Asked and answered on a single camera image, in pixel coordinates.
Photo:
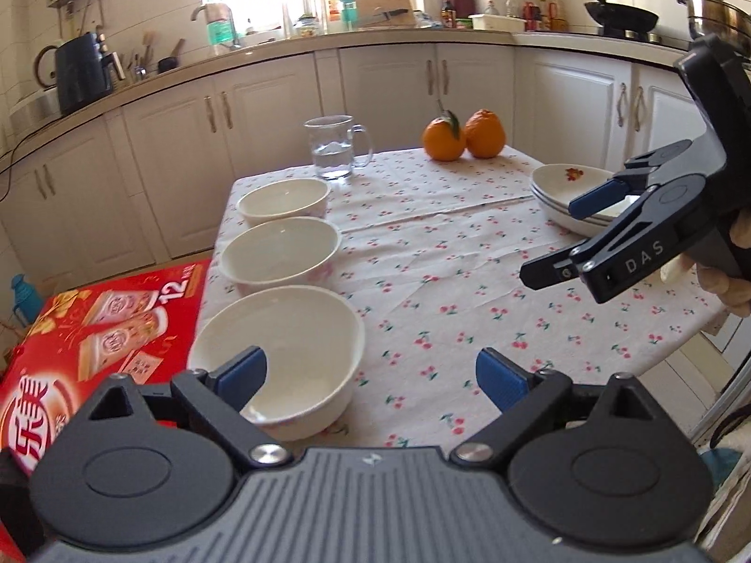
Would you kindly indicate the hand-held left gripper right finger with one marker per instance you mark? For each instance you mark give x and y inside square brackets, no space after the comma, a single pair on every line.
[501,378]

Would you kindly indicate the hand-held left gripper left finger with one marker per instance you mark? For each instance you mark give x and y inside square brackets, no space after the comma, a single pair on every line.
[240,375]

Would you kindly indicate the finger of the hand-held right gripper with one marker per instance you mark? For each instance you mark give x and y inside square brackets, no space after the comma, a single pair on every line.
[598,198]
[551,270]

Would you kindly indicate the white plate fruit print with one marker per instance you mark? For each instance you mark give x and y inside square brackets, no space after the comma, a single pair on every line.
[551,202]
[572,226]
[557,179]

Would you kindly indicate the white bowl pink floral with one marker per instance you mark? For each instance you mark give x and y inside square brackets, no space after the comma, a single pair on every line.
[281,196]
[276,249]
[293,328]

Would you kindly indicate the person's right hand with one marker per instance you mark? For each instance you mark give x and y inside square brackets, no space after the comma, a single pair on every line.
[719,287]

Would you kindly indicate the steel cooking pot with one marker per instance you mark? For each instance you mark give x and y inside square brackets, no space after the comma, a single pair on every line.
[716,14]

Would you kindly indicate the black gas stove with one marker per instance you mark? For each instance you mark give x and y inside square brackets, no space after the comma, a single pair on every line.
[639,35]

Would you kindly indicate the cherry print tablecloth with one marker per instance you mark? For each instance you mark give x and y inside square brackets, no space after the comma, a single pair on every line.
[440,258]

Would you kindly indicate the bumpy orange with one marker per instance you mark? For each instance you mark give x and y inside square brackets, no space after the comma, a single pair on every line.
[485,138]

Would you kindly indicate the black wok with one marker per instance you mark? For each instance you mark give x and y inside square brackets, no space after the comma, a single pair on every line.
[622,14]

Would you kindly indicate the orange with green leaf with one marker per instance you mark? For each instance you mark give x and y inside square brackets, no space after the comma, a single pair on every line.
[443,141]

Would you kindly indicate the red printed carton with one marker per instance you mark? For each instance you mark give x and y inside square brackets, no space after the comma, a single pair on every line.
[70,375]

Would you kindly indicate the yellow oil bottle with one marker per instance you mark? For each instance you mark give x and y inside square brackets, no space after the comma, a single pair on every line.
[557,14]

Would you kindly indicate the red label bottle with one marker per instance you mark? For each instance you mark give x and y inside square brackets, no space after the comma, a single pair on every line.
[531,12]

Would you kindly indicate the clear plastic bottle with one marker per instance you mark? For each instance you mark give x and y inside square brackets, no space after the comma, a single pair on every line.
[513,6]

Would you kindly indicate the blue thermos flask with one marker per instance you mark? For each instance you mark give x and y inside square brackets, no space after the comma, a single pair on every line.
[26,299]

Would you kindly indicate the glass mug with water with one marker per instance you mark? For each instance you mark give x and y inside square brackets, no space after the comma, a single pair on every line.
[331,158]

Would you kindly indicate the dark sauce bottle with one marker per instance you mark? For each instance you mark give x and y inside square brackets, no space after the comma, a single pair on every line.
[448,12]

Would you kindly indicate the blue plastic packaging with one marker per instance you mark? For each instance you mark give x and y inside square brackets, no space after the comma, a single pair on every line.
[426,20]

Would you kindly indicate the white kitchen cabinets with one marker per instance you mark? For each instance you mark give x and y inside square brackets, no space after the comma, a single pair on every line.
[293,94]

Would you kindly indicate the wooden cutting board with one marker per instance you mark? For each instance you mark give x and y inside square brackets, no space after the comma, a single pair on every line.
[381,0]

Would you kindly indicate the teal drinking bottle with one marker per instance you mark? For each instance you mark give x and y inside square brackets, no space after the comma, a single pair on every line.
[348,12]

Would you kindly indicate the small black saucepan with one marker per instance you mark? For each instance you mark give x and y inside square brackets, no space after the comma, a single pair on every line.
[167,64]

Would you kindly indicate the utensil holder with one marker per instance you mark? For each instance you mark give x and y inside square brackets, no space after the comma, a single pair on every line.
[141,67]

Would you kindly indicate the white rice cooker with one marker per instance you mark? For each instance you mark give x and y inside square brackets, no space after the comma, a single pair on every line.
[32,108]

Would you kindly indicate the black air fryer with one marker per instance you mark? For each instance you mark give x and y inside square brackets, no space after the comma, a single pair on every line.
[82,76]

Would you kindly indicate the glass jar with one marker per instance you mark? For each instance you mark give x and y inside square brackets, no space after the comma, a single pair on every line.
[305,26]

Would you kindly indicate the steel sink faucet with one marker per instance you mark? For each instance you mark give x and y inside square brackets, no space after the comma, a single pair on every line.
[234,35]

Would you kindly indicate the green dish soap bottle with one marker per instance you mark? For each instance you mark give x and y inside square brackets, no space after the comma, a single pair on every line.
[220,29]

